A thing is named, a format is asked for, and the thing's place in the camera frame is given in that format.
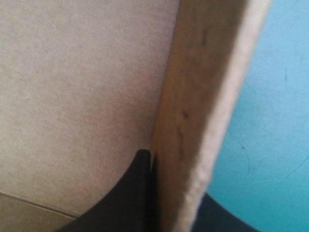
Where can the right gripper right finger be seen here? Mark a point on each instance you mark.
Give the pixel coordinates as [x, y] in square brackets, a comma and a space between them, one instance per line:
[214, 217]

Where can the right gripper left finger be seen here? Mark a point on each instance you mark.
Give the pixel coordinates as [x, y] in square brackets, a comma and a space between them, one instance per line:
[125, 203]

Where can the brown cardboard box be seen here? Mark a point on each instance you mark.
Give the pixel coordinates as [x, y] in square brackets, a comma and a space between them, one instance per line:
[96, 84]

